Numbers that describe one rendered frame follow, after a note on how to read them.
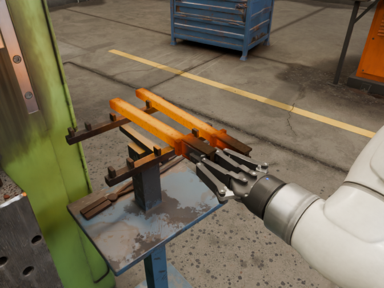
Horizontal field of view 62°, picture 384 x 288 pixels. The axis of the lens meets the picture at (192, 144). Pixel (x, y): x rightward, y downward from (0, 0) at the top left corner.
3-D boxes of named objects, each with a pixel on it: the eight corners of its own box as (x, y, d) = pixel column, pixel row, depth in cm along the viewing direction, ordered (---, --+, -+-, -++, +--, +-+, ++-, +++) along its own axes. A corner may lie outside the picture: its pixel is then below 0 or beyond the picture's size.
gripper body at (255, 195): (259, 231, 54) (219, 202, 60) (288, 207, 58) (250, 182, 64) (263, 198, 50) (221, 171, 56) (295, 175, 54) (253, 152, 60)
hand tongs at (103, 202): (212, 132, 130) (212, 130, 129) (220, 136, 127) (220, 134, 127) (80, 213, 94) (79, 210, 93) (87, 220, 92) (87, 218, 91)
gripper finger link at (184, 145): (207, 166, 65) (204, 167, 65) (184, 151, 70) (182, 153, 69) (207, 154, 64) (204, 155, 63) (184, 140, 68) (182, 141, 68)
